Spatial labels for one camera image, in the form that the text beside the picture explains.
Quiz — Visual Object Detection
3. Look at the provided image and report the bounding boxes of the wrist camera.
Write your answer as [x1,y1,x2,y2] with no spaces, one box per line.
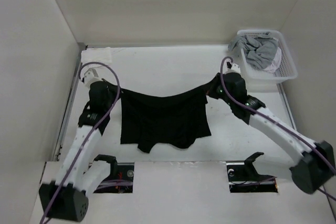
[81,68,101,88]
[225,61,241,74]

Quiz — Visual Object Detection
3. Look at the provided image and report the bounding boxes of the pink white garment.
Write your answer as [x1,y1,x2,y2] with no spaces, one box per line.
[264,47,282,73]

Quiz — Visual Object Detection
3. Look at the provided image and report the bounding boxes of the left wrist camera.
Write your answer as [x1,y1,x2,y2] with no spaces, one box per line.
[81,68,101,88]

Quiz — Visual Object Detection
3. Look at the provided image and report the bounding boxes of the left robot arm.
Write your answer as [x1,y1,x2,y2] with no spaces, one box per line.
[39,80,122,223]

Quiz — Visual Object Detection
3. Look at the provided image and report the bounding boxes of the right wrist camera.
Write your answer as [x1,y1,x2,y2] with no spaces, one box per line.
[225,61,241,74]

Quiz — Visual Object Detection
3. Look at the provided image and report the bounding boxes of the black tank top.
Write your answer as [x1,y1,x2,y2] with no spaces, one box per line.
[120,87,211,153]

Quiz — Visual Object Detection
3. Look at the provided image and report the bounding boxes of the grey tank top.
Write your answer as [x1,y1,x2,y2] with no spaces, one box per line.
[228,32,279,70]

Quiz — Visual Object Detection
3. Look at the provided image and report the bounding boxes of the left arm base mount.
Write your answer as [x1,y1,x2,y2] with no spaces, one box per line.
[94,154,134,194]

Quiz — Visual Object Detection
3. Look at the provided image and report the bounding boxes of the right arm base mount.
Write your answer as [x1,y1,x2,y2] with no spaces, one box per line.
[226,152,278,193]

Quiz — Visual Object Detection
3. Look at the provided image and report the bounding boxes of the white plastic basket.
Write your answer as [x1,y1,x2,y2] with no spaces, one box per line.
[237,29,298,86]

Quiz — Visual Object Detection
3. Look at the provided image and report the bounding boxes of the white folded cloth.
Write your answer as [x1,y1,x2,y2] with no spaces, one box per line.
[81,47,112,65]

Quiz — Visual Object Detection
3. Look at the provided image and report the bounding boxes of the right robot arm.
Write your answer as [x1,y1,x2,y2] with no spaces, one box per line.
[201,72,335,195]

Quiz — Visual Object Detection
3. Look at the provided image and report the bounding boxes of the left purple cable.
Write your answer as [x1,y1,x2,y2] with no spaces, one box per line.
[39,61,132,222]

